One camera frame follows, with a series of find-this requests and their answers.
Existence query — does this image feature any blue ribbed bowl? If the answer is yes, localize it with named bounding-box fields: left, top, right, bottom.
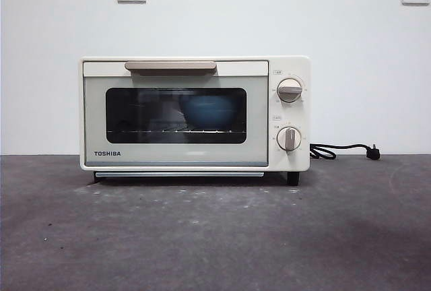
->
left=178, top=94, right=238, bottom=128

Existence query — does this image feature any oven door with beige handle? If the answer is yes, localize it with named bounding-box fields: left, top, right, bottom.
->
left=82, top=60, right=270, bottom=167

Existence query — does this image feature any oven crumb tray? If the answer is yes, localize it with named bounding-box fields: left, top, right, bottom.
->
left=94, top=170, right=265, bottom=178

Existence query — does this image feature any beige oven knob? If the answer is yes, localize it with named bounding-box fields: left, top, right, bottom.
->
left=276, top=77, right=304, bottom=103
left=276, top=126, right=302, bottom=152

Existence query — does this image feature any cream Toshiba toaster oven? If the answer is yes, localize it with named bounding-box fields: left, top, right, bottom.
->
left=79, top=55, right=312, bottom=186

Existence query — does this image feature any oven wire rack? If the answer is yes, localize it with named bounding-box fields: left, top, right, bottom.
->
left=107, top=128, right=245, bottom=135

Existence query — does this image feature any black power cable with plug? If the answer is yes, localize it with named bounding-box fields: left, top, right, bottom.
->
left=309, top=142, right=383, bottom=162

